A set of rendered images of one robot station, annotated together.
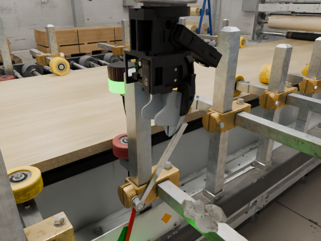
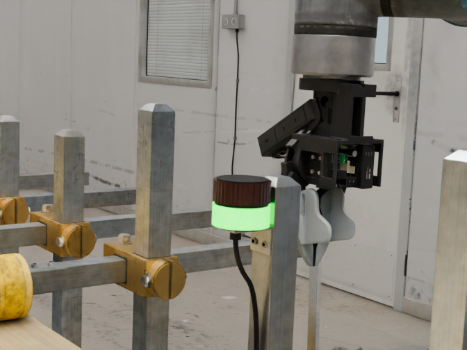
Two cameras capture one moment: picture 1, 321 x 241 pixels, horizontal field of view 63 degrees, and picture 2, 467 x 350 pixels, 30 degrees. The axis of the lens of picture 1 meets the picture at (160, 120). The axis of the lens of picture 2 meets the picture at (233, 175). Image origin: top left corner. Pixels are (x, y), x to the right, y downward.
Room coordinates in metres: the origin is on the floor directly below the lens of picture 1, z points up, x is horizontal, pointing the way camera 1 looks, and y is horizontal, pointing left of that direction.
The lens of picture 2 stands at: (0.49, 0.96, 1.24)
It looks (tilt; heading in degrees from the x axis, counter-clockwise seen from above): 8 degrees down; 271
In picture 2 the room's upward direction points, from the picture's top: 2 degrees clockwise
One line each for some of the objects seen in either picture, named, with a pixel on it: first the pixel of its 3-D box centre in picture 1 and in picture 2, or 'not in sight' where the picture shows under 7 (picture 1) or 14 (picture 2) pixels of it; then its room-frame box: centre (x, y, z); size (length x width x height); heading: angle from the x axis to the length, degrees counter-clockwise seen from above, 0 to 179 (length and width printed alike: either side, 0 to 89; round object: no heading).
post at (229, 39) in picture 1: (220, 125); (151, 286); (0.62, -0.15, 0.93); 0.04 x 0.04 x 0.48; 38
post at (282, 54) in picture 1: (270, 120); (67, 283); (0.77, -0.35, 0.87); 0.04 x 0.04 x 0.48; 38
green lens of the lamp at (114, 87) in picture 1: (123, 83); (240, 214); (0.50, 0.07, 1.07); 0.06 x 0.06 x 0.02
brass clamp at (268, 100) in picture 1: (278, 97); (61, 233); (0.79, -0.37, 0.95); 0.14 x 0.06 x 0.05; 128
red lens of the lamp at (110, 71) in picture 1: (123, 71); (242, 190); (0.50, 0.07, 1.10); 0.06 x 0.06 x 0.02
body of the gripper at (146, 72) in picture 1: (160, 49); (333, 135); (0.41, 0.00, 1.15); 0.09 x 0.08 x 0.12; 128
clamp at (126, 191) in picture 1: (148, 184); not in sight; (0.48, 0.03, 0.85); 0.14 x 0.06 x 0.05; 128
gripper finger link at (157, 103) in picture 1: (156, 111); (314, 230); (0.42, 0.01, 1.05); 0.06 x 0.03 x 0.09; 128
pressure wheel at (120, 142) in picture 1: (129, 157); not in sight; (0.58, 0.08, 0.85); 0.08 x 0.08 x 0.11
